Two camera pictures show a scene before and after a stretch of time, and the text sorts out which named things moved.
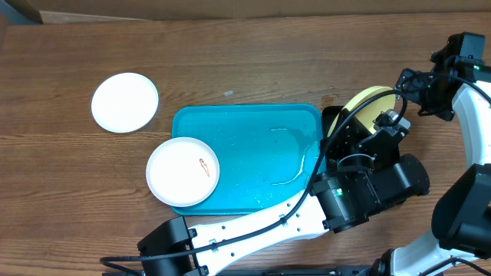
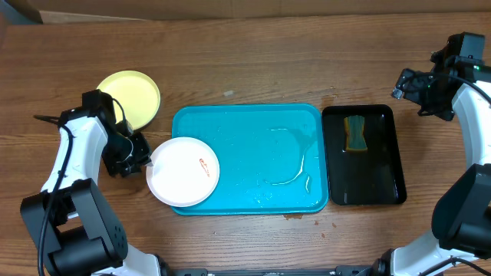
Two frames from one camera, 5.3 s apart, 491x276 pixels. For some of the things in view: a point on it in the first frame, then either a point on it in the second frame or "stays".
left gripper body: [339, 158] → [126, 156]
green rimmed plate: [367, 106] → [139, 96]
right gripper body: [433, 100] stays
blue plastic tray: [266, 152] stays
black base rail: [357, 271] stays
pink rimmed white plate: [182, 172] stays
